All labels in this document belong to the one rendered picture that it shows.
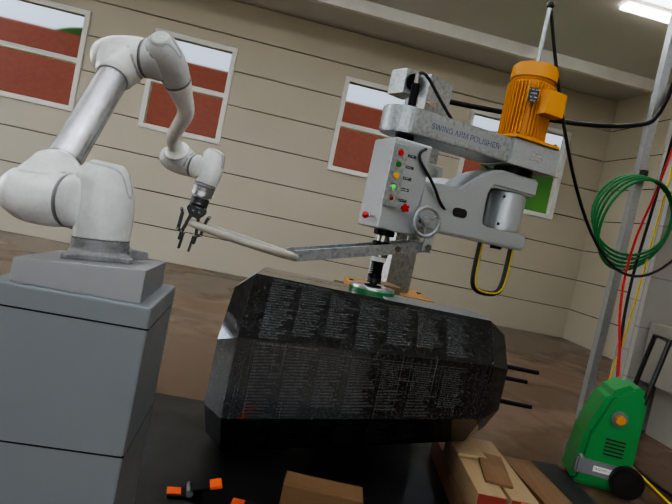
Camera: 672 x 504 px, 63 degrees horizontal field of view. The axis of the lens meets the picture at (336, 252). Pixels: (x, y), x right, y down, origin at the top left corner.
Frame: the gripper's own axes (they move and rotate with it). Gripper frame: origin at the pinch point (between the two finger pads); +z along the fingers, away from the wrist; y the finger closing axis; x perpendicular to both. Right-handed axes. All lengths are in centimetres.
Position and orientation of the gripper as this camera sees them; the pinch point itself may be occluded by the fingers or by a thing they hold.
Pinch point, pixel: (185, 242)
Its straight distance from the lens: 244.3
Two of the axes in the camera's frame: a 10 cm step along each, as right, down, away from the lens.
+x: -1.4, -0.6, 9.9
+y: 9.4, 3.2, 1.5
